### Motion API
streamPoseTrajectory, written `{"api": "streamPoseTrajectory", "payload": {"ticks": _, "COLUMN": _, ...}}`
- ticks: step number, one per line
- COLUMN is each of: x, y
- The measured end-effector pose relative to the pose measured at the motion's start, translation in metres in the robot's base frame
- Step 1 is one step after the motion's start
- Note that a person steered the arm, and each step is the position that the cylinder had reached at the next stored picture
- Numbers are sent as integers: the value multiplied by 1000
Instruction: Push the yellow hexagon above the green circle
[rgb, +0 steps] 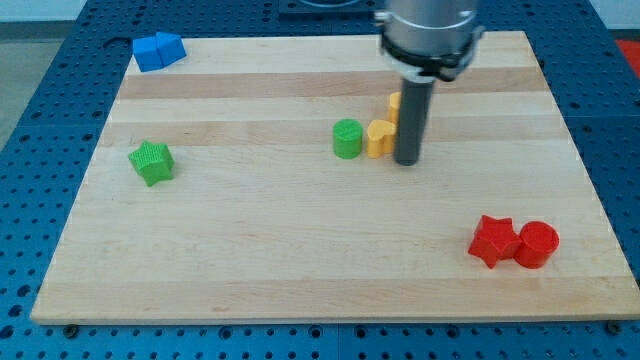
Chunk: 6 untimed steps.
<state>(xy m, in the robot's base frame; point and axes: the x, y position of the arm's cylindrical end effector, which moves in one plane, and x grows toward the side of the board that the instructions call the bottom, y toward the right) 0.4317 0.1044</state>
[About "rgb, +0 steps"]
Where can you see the green star block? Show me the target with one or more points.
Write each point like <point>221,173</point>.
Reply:
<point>153,162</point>

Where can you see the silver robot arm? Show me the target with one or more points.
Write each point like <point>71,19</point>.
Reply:
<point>425,41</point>

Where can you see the red star block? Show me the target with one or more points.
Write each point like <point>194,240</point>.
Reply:
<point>494,240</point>

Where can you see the blue pentagon block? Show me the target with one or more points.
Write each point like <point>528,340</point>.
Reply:
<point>146,54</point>

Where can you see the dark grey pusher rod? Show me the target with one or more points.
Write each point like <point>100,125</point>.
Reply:
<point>412,119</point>

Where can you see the wooden board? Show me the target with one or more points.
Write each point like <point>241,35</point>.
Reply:
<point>262,223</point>

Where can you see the yellow hexagon block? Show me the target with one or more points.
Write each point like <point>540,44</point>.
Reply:
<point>393,107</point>

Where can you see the green cylinder block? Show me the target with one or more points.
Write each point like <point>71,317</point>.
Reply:
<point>347,138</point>

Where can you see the red cylinder block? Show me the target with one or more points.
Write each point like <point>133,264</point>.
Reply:
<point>539,241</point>

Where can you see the blue cube block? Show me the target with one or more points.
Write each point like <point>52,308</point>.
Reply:
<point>170,47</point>

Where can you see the yellow heart block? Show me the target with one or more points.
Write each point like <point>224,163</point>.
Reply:
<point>381,136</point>

